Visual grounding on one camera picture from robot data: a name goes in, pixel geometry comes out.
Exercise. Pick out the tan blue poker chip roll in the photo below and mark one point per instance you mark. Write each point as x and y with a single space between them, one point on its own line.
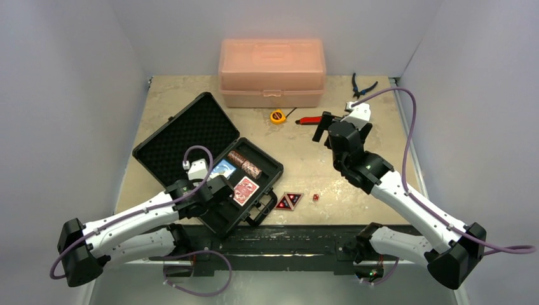
252 170

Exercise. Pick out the red card deck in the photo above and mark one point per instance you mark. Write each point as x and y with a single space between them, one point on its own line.
244 190

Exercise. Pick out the triangular all-in button right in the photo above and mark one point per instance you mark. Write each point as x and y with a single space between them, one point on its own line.
294 199

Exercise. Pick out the yellow tape measure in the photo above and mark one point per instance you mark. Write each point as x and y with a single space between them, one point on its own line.
278 116

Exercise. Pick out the triangular all-in button left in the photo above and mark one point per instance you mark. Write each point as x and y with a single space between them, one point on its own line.
284 203

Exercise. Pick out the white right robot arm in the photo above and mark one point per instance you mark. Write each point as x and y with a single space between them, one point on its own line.
445 245

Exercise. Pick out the black poker set case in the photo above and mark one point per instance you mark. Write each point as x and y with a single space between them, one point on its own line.
203 122

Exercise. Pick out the triangular all-in button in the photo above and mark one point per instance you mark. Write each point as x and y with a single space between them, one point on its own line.
284 203
294 199

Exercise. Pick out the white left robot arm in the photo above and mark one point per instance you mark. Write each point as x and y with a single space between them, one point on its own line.
149 230

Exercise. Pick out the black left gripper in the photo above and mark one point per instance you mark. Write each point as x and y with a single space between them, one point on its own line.
213 204

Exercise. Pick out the orange plastic toolbox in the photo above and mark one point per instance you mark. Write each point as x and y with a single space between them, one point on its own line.
272 73

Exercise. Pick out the blue card deck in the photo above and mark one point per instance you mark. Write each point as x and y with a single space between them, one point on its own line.
223 168

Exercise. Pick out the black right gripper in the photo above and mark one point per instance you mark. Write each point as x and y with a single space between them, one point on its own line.
324 124

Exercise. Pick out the red utility knife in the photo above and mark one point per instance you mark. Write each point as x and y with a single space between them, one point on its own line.
309 120

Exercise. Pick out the orange black poker chip roll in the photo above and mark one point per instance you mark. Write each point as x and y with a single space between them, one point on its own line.
236 158

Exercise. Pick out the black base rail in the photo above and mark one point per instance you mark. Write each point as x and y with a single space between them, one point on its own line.
342 250

